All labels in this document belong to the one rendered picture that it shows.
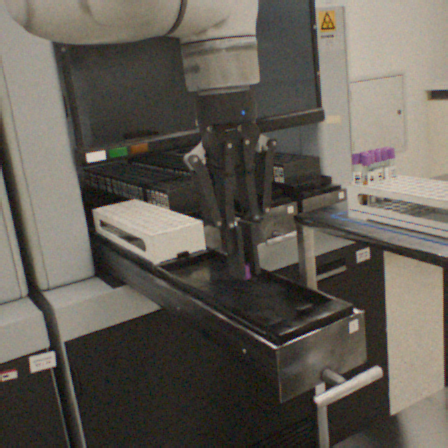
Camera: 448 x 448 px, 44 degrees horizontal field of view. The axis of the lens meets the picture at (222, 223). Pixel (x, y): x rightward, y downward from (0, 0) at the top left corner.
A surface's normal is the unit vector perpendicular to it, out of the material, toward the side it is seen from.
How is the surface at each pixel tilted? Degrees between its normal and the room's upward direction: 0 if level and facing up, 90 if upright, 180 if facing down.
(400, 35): 90
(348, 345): 90
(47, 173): 90
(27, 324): 90
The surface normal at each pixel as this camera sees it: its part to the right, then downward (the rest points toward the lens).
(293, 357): 0.52, 0.17
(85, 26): 0.41, 0.86
